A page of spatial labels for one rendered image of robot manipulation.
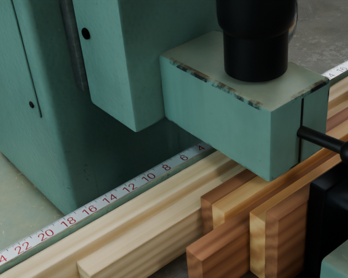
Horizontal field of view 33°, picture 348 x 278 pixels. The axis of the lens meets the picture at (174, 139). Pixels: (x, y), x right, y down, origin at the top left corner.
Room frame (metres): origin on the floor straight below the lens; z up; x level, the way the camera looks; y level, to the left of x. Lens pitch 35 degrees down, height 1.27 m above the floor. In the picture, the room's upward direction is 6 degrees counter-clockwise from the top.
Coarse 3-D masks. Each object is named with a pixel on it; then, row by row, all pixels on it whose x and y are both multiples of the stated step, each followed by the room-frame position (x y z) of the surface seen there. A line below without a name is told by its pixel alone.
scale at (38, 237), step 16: (176, 160) 0.41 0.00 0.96; (144, 176) 0.39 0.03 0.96; (112, 192) 0.38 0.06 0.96; (128, 192) 0.37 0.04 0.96; (80, 208) 0.36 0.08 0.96; (96, 208) 0.36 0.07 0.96; (64, 224) 0.34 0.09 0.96; (32, 240) 0.33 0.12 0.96; (0, 256) 0.31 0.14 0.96; (16, 256) 0.31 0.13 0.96
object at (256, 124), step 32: (160, 64) 0.47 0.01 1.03; (192, 64) 0.44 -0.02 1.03; (288, 64) 0.42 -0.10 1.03; (192, 96) 0.43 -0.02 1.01; (224, 96) 0.40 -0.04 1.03; (256, 96) 0.38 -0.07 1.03; (288, 96) 0.37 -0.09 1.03; (320, 96) 0.39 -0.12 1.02; (192, 128) 0.43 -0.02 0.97; (224, 128) 0.40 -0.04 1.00; (256, 128) 0.37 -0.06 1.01; (288, 128) 0.37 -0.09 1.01; (320, 128) 0.39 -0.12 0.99; (256, 160) 0.37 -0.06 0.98; (288, 160) 0.37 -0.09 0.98
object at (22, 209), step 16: (0, 160) 0.66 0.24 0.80; (0, 176) 0.62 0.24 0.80; (16, 176) 0.62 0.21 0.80; (0, 192) 0.59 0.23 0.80; (16, 192) 0.58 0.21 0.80; (32, 192) 0.58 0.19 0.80; (0, 208) 0.55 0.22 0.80; (16, 208) 0.55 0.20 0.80; (32, 208) 0.55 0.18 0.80; (48, 208) 0.54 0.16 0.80; (0, 224) 0.52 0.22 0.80; (16, 224) 0.52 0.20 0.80; (32, 224) 0.52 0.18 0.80; (48, 224) 0.52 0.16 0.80; (0, 240) 0.50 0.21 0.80; (16, 240) 0.49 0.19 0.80
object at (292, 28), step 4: (296, 0) 0.55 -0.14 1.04; (296, 4) 0.55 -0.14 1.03; (296, 8) 0.55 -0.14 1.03; (296, 12) 0.55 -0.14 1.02; (296, 16) 0.55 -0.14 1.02; (296, 20) 0.55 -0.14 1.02; (292, 24) 0.54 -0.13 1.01; (296, 24) 0.55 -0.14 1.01; (292, 28) 0.55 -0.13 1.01; (292, 32) 0.55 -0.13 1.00; (292, 36) 0.55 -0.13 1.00; (288, 40) 0.55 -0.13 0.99
